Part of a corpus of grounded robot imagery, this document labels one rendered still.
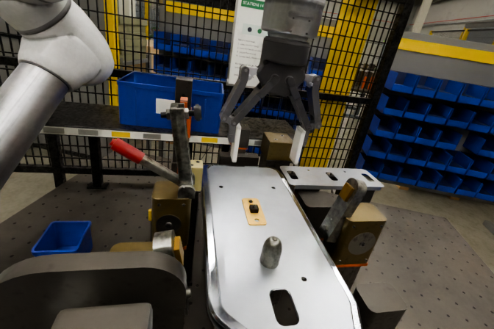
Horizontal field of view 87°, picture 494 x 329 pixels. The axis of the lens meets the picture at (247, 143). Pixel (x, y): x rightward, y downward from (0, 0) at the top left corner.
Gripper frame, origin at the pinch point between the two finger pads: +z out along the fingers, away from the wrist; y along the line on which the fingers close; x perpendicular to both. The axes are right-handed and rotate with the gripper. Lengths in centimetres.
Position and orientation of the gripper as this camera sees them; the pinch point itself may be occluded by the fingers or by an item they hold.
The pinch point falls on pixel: (265, 152)
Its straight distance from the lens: 49.1
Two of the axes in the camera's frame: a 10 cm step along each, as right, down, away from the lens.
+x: -1.9, -4.2, 8.9
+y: 9.7, 0.5, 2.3
